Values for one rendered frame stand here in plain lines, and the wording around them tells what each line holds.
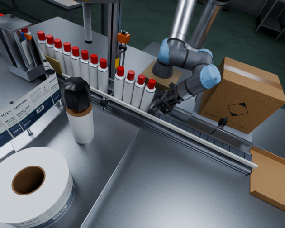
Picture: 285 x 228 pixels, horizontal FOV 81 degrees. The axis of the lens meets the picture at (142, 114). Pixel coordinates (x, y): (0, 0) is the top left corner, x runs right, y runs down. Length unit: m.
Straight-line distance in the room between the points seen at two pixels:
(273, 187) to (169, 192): 0.52
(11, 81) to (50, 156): 0.61
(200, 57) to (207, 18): 0.32
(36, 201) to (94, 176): 0.22
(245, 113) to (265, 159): 0.27
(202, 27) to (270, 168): 0.80
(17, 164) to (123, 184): 0.37
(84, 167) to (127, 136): 0.22
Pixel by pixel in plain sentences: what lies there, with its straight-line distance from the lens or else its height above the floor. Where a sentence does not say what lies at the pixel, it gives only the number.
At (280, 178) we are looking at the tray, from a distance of 1.12.
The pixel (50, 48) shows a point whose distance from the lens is 1.02.
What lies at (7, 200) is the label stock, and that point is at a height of 1.02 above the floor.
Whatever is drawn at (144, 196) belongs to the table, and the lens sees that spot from 0.74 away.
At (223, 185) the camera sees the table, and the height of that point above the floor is 0.83.
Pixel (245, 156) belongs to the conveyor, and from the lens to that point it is 0.98.
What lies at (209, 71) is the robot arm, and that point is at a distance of 0.61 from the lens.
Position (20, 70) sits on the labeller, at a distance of 1.07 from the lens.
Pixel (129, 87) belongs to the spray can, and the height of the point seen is 1.01.
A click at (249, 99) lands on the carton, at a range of 0.96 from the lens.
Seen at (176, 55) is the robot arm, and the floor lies 1.22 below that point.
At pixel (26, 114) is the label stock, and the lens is 0.76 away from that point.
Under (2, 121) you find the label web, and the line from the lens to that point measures 0.72.
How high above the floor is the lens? 1.53
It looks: 48 degrees down
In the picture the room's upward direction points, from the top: 15 degrees clockwise
